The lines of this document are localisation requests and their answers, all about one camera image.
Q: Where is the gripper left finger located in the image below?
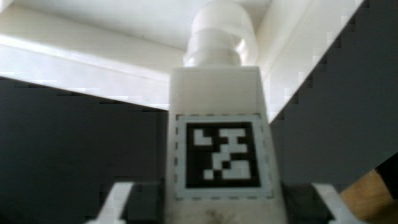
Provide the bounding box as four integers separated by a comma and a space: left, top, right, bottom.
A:
87, 181, 164, 224

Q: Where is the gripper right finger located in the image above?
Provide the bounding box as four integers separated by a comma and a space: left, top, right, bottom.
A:
283, 183, 368, 224

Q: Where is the white leg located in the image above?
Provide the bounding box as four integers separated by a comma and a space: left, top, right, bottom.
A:
165, 0, 288, 224

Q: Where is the white square tabletop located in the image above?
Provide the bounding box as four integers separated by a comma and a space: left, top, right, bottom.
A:
0, 0, 364, 116

